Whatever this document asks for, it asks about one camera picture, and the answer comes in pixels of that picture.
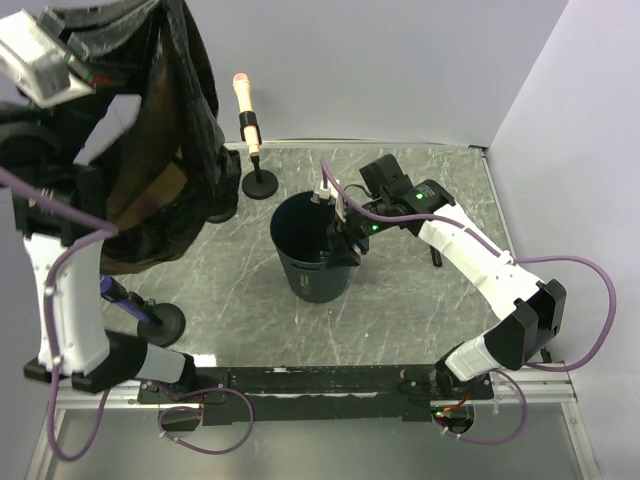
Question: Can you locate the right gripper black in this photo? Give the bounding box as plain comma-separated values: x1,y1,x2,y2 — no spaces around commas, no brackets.
325,196,394,270

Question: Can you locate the dark blue trash bin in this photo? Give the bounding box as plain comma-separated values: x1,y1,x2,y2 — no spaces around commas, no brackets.
270,191,359,304

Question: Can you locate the black plastic trash bag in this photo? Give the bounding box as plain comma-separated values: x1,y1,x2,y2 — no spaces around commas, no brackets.
64,0,240,276

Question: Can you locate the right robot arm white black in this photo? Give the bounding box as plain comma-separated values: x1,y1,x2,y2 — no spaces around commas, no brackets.
314,154,567,399

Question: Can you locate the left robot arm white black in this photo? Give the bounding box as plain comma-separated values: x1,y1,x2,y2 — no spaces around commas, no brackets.
1,11,198,402

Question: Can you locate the black bar on table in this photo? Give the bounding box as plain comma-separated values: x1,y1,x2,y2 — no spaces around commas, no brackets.
430,247,443,268

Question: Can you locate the black stand of pink microphone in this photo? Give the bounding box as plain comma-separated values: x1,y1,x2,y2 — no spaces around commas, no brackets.
237,112,280,200

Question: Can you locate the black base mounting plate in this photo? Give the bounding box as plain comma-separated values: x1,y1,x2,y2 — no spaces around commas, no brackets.
137,364,494,426

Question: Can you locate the pink beige microphone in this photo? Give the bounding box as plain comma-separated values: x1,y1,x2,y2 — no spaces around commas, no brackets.
232,73,262,157

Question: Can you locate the purple microphone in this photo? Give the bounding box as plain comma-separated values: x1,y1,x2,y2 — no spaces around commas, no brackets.
99,274,151,323

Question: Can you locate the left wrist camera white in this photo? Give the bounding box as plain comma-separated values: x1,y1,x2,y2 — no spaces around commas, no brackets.
1,10,96,109

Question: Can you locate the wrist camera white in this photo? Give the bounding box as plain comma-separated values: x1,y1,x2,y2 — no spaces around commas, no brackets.
1,10,96,109
311,180,347,223

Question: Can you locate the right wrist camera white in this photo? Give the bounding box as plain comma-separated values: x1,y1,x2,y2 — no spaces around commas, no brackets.
311,180,347,223

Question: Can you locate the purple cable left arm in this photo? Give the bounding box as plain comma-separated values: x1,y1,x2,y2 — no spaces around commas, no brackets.
0,167,121,461

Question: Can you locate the aluminium front rail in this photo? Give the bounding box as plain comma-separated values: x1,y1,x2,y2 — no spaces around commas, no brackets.
56,367,578,410

